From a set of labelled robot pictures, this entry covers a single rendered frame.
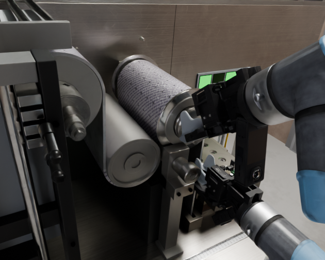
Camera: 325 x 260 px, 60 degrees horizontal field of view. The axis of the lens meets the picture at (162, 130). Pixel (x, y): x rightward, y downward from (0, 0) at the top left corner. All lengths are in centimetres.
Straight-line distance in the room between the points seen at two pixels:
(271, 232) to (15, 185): 42
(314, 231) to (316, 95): 207
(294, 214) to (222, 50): 164
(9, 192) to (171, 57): 65
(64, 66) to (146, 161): 26
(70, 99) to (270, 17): 90
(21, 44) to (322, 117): 35
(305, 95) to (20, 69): 28
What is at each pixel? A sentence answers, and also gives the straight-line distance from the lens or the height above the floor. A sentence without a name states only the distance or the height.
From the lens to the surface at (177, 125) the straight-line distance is 56.
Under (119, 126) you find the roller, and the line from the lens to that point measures 59.
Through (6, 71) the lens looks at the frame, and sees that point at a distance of 31.
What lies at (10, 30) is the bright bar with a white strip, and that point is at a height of 145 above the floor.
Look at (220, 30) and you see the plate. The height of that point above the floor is 136.
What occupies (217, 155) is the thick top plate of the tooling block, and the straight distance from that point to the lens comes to 90.
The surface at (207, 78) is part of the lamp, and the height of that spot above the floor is 120.
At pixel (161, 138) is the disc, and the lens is 57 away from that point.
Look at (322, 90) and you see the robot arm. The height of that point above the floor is 143.
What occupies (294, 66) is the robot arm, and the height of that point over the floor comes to 144.
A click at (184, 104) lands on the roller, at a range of 56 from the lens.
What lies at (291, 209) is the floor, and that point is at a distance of 243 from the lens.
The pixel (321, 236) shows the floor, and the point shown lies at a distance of 234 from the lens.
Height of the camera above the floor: 152
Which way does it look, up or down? 30 degrees down
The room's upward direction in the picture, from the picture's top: 4 degrees clockwise
